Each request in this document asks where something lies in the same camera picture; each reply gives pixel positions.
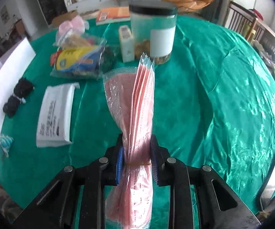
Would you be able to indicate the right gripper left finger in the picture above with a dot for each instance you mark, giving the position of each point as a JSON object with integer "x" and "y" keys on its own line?
{"x": 75, "y": 192}

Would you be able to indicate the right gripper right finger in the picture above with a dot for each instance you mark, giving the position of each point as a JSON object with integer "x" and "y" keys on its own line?
{"x": 218, "y": 206}

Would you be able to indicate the black yarn bundle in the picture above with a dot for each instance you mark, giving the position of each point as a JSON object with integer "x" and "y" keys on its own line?
{"x": 21, "y": 91}

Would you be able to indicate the pink face masks pack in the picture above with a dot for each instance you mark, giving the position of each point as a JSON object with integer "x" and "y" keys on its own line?
{"x": 130, "y": 98}

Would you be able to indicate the yellow blue snack bag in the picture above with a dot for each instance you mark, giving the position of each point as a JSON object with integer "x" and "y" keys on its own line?
{"x": 82, "y": 58}

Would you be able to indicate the green satin tablecloth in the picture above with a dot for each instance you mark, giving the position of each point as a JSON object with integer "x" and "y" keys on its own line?
{"x": 214, "y": 104}

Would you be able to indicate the white cardboard storage box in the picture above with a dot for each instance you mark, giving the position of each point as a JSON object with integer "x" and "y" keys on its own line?
{"x": 4, "y": 88}

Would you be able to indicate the small beige tea box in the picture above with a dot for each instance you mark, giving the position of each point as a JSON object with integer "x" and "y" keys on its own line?
{"x": 126, "y": 43}

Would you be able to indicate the pink mesh bath pouf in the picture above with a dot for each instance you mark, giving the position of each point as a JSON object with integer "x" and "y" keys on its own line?
{"x": 76, "y": 25}

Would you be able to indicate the wooden dining chair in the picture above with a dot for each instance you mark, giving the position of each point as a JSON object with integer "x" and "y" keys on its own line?
{"x": 246, "y": 23}

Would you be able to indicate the brown cardboard box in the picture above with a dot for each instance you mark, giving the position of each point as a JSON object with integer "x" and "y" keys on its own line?
{"x": 64, "y": 17}

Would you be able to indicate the clear jar black lid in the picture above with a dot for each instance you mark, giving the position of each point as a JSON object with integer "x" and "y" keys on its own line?
{"x": 153, "y": 25}

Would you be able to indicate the orange book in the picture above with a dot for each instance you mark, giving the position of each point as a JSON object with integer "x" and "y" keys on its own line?
{"x": 113, "y": 15}

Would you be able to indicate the white tv cabinet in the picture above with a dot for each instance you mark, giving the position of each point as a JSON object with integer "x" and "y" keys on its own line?
{"x": 89, "y": 5}

